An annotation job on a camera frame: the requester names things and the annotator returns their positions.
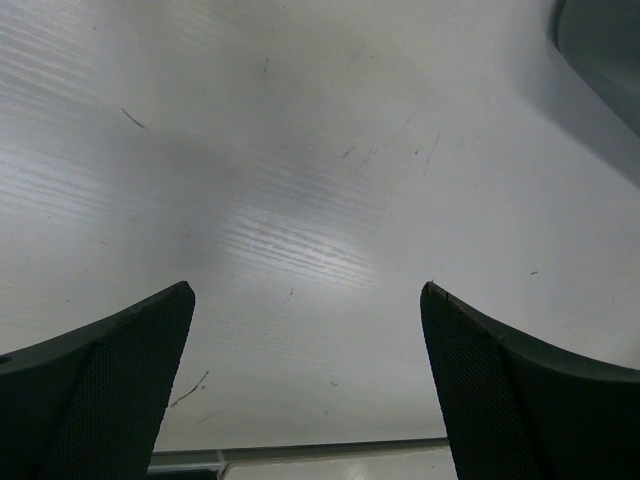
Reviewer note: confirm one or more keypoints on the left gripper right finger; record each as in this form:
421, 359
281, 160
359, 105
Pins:
516, 407

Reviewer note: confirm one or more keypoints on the grey plastic bin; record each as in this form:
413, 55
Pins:
600, 41

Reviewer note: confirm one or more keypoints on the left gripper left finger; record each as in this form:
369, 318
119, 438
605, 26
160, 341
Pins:
88, 404

